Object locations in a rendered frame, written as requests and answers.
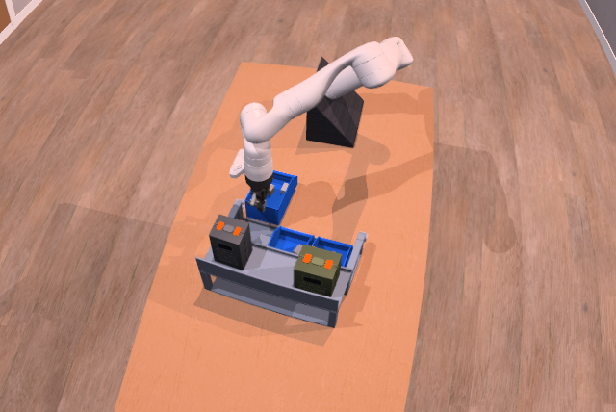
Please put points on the dark grey tool case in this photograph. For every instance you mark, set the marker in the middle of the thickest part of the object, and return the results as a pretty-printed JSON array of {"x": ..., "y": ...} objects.
[{"x": 231, "y": 242}]

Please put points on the blue bin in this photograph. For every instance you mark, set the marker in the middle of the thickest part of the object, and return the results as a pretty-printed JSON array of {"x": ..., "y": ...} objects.
[
  {"x": 276, "y": 208},
  {"x": 287, "y": 239},
  {"x": 334, "y": 246}
]

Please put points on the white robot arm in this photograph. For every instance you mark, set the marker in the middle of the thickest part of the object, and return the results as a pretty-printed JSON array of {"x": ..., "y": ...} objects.
[{"x": 365, "y": 65}]

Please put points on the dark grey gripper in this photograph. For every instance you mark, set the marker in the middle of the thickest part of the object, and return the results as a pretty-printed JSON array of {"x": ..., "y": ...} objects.
[{"x": 259, "y": 190}]

